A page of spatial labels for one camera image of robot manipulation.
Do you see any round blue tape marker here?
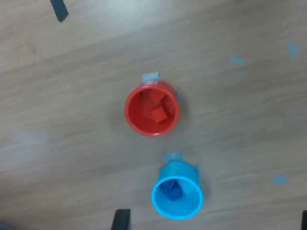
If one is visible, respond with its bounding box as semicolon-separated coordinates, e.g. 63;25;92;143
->
287;42;298;58
230;57;246;66
272;174;289;185

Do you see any blue plastic cup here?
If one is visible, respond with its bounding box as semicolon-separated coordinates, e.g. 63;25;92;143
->
150;161;204;221

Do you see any black flat strip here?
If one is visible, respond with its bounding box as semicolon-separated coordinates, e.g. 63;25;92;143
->
49;0;69;23

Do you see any red plastic cup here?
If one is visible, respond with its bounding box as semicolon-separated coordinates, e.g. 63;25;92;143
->
124;80;180;138

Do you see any red cube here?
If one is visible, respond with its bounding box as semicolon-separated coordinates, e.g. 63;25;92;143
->
145;90;168;107
150;107;168;125

